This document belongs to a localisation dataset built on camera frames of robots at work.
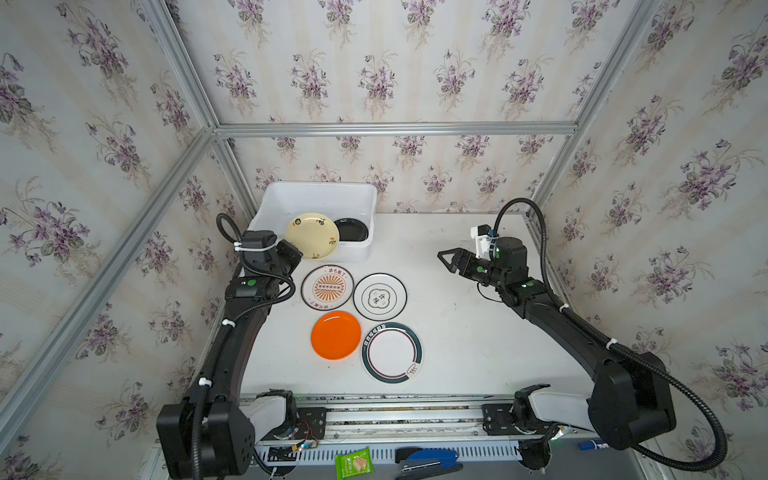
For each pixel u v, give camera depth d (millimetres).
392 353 842
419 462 665
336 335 872
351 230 1130
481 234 745
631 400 405
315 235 864
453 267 731
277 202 1147
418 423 748
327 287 983
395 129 1027
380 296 956
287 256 702
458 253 719
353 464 675
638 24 730
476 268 711
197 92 834
